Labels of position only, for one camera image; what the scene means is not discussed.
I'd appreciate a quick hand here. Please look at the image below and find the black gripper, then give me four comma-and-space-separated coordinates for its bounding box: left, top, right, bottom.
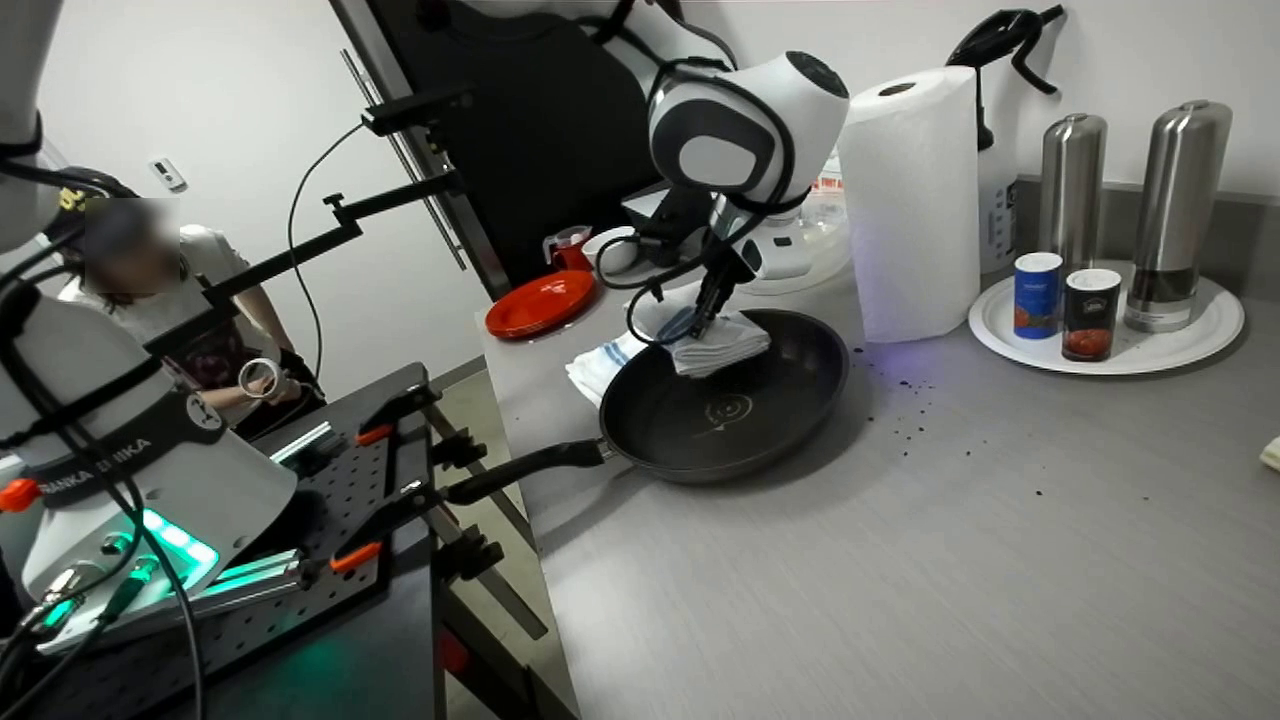
688, 223, 766, 337

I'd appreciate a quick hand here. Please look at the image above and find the black frying pan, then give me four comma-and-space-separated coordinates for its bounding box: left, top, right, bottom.
439, 306, 850, 508

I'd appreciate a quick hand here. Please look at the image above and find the white paper towel roll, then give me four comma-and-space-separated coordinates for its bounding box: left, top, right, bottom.
834, 62, 987, 347

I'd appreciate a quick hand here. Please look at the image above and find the red plate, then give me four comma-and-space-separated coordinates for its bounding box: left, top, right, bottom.
479, 258, 601, 342

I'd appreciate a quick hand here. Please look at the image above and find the black back panel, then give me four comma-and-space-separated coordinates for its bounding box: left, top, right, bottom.
327, 0, 673, 300

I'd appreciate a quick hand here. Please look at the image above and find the blue spice jar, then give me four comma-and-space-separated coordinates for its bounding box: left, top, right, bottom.
1013, 248, 1066, 342

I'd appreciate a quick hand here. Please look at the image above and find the dark spice jar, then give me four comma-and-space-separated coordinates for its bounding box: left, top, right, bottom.
1058, 262, 1126, 362

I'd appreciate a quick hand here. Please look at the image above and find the short steel grinder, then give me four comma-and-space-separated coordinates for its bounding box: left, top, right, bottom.
1035, 111, 1110, 272

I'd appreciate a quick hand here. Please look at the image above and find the spray bottle with black trigger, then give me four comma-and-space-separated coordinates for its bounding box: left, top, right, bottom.
942, 4, 1073, 283

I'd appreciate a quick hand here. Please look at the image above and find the teal white flat bar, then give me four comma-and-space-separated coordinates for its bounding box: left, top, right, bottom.
263, 418, 338, 469

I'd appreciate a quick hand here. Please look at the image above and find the white round plate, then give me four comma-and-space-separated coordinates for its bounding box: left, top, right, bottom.
962, 272, 1252, 381

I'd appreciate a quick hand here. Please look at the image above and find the tall steel grinder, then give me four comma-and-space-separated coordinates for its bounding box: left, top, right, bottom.
1125, 95, 1237, 337

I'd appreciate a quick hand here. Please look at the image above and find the black perforated robot table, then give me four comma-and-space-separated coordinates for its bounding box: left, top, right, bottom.
0, 360, 564, 720

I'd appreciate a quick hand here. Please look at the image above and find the seated person with cap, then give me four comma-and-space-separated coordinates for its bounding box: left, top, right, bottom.
55, 165, 325, 430

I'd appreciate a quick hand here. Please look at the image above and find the black clamp with orange handle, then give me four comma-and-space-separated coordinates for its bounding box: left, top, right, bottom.
352, 383, 493, 472
325, 521, 508, 586

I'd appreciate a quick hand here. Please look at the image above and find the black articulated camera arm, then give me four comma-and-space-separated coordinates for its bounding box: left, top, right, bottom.
195, 83, 473, 311

